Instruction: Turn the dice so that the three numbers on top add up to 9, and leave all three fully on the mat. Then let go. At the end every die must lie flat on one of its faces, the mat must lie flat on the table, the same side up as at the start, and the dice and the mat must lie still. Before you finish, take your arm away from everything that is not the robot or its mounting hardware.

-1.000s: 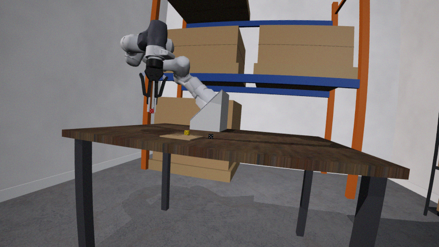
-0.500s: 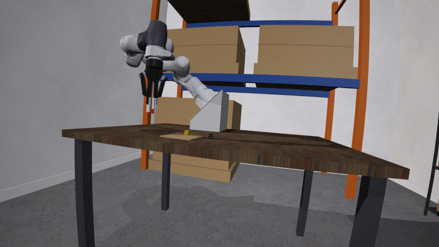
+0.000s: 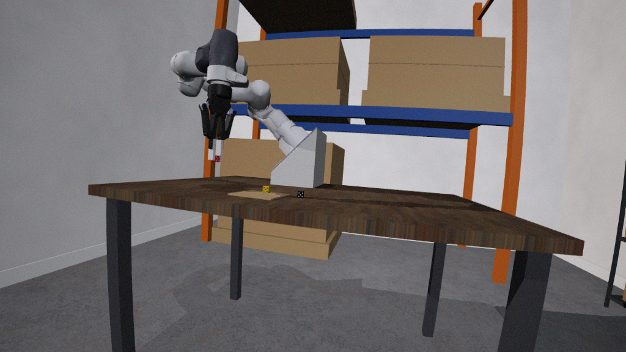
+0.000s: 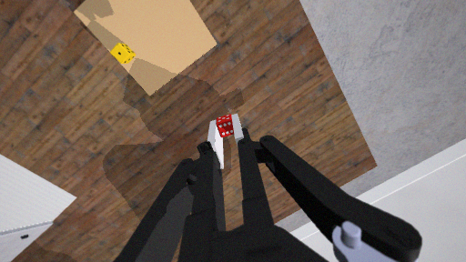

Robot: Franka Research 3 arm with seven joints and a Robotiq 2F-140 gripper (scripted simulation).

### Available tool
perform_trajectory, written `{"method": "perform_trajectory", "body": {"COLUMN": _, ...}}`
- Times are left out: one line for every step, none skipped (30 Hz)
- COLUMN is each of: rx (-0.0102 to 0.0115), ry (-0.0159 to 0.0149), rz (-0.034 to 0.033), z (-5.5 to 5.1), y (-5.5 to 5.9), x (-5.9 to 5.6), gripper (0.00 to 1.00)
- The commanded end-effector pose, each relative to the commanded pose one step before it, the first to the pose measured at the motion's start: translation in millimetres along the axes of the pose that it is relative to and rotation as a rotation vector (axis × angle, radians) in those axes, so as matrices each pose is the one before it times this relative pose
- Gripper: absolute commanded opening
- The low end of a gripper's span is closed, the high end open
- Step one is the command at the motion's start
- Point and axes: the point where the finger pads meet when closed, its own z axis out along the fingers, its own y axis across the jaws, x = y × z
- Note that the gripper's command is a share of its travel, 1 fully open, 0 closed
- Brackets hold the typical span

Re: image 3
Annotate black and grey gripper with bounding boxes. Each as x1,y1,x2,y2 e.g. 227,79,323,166
199,84,237,161

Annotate tan flat mat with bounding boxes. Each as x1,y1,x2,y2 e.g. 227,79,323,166
227,190,290,200

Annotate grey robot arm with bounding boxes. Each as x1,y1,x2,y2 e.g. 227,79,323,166
171,28,308,155

